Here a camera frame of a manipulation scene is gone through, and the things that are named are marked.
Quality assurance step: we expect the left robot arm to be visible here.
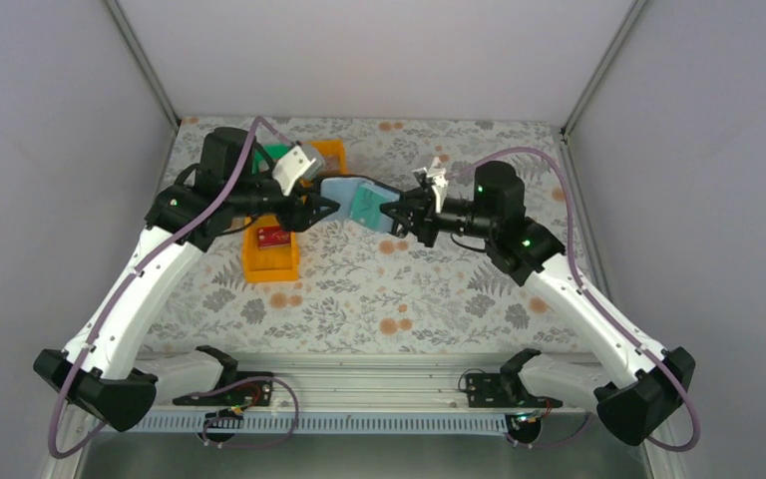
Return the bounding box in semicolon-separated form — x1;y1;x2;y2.
33;127;336;434

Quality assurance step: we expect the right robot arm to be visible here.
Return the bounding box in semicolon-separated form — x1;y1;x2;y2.
380;161;696;445

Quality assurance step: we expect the red VIP card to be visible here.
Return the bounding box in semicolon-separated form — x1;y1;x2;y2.
256;226;292;249

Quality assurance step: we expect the far orange storage bin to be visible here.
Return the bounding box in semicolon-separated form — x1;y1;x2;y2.
309;139;348;176

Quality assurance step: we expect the green storage bin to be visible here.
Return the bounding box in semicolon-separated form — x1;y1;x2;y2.
249;143;291;174

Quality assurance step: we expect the floral table mat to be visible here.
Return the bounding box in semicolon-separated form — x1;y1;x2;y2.
141;117;585;354

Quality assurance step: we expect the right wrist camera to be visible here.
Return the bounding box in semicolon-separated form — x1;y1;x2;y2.
412;157;449;214

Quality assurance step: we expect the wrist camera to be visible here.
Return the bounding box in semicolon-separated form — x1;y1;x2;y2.
412;157;449;214
271;143;325;197

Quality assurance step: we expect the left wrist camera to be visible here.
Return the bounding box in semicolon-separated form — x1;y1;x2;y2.
271;143;325;197

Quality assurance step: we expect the aluminium rail frame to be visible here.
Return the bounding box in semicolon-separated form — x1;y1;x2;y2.
69;353;663;414

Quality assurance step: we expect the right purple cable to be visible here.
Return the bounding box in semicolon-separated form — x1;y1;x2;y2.
445;146;703;454

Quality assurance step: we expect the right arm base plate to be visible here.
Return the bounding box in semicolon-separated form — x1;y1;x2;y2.
458;368;564;408

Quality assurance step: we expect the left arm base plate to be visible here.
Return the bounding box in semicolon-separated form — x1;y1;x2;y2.
172;371;273;408

